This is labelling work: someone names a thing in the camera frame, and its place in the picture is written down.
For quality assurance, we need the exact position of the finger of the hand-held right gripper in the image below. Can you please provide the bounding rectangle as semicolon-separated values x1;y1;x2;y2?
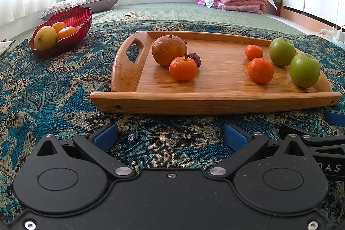
325;111;345;125
279;124;345;146

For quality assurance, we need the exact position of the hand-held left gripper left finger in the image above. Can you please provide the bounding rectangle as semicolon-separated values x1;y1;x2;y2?
36;122;136;181

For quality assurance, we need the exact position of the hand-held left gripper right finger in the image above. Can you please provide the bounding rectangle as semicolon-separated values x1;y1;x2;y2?
209;123;310;179

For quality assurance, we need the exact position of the wooden serving tray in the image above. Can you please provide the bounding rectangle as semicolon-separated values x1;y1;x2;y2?
89;31;342;115

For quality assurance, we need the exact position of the green apple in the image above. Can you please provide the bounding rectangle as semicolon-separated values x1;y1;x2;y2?
290;53;321;88
269;37;296;67

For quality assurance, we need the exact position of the stemmed mandarin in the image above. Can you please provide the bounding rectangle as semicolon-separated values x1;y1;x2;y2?
169;55;198;81

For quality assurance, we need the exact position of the small mandarin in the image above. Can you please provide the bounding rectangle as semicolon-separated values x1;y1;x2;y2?
245;44;264;61

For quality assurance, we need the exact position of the large dull orange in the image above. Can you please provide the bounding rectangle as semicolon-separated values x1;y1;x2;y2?
152;34;188;67

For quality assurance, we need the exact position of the teal paisley blanket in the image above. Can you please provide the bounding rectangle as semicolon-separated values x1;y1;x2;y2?
0;20;345;224

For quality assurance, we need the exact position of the yellow mango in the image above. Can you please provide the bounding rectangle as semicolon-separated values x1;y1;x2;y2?
34;26;58;50

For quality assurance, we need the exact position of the red glass bowl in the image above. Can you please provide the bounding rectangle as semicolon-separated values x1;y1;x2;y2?
28;6;93;58

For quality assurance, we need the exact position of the floral pillow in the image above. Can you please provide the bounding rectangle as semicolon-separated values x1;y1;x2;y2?
39;0;121;21

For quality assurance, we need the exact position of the folded pink blanket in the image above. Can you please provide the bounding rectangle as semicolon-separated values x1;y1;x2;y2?
195;0;268;14

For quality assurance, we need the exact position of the green woven mat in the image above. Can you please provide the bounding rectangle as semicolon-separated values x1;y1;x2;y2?
11;2;310;39

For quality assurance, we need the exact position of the white coiled cable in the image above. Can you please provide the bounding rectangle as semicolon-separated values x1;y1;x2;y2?
104;11;146;22

